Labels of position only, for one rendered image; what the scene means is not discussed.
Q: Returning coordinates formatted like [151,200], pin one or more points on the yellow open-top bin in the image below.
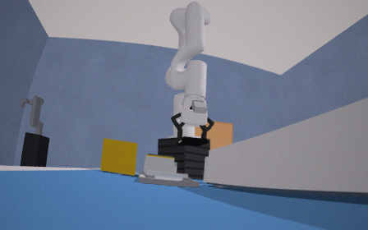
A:
[119,157]

